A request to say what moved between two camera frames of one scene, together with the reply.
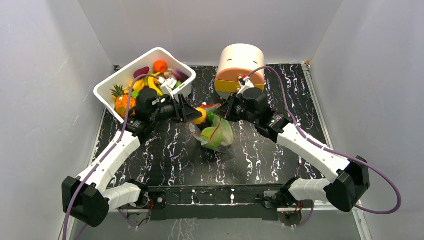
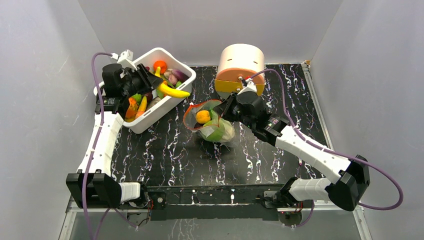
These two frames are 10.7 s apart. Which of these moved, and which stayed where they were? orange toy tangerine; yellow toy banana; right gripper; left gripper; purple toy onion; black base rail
Moved: yellow toy banana; left gripper
Stayed: orange toy tangerine; purple toy onion; black base rail; right gripper
